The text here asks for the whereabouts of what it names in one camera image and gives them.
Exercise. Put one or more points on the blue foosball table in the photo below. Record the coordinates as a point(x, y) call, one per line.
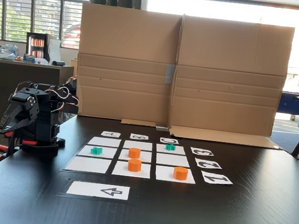
point(296, 103)

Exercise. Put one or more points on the white arrow paper sheet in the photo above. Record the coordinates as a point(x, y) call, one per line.
point(84, 188)

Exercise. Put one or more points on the paper sheet number 1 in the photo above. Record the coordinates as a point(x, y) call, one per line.
point(225, 180)

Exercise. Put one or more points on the black clamp with red lever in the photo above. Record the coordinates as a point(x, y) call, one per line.
point(42, 149)

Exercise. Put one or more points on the window with blinds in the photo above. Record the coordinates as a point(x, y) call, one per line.
point(17, 16)

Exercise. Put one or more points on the dark wooden counter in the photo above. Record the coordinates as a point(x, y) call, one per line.
point(1, 87)

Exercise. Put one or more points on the paper sheet letter C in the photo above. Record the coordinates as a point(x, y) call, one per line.
point(162, 140)

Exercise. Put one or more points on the long gray tape strip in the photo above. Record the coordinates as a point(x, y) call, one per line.
point(170, 73)

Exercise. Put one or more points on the short gray tape strip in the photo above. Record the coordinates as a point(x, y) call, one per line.
point(162, 127)

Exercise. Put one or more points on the paper sheet number 2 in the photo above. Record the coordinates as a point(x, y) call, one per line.
point(214, 166)

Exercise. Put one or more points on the green cross token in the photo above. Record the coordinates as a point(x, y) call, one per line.
point(96, 151)
point(170, 147)

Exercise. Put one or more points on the black mini fridge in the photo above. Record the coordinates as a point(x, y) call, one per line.
point(36, 46)

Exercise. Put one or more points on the paper sheet number 3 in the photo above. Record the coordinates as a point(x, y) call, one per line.
point(195, 151)

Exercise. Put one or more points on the round orange token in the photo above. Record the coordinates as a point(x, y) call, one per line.
point(134, 153)
point(134, 165)
point(180, 173)

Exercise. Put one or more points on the white paper bag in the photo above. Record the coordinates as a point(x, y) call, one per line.
point(54, 51)

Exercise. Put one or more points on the small blue orange box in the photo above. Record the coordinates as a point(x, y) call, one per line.
point(29, 58)

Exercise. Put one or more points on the small black case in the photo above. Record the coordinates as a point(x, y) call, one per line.
point(58, 63)

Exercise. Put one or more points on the paper sheet letter A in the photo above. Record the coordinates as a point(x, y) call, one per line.
point(103, 133)

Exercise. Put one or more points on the pile of plastic bags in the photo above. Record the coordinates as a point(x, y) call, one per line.
point(6, 51)

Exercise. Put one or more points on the white nine-square grid sheet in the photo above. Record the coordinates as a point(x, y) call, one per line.
point(92, 165)

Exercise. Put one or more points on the brown cardboard screen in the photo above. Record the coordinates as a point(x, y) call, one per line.
point(129, 47)

